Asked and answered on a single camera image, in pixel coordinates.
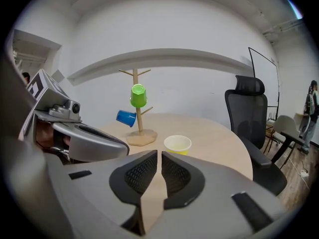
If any person's left hand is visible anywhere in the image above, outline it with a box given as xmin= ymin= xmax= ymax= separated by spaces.
xmin=36 ymin=121 xmax=72 ymax=151

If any blue plastic cup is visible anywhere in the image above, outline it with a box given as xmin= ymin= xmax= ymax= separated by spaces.
xmin=116 ymin=110 xmax=137 ymax=128

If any wooden cup tree stand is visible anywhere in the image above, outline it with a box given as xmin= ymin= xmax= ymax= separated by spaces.
xmin=118 ymin=68 xmax=158 ymax=146

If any black mesh office chair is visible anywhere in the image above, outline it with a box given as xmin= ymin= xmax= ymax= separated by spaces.
xmin=224 ymin=75 xmax=288 ymax=196

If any whiteboard on black stand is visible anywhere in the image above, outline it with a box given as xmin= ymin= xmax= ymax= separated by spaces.
xmin=248 ymin=46 xmax=280 ymax=109

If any yellow plastic cup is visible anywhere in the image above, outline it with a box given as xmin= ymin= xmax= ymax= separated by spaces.
xmin=163 ymin=134 xmax=192 ymax=156

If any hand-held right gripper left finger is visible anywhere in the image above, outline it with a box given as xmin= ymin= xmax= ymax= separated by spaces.
xmin=49 ymin=150 xmax=158 ymax=239

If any grey wall plate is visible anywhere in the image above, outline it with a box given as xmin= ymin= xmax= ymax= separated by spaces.
xmin=51 ymin=70 xmax=66 ymax=83

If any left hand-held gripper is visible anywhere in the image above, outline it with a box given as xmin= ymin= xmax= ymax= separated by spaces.
xmin=18 ymin=68 xmax=130 ymax=164

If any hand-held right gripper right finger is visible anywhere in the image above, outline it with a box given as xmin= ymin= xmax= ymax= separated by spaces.
xmin=149 ymin=151 xmax=292 ymax=239

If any green plastic cup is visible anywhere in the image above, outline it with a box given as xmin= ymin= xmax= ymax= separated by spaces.
xmin=129 ymin=84 xmax=148 ymax=109

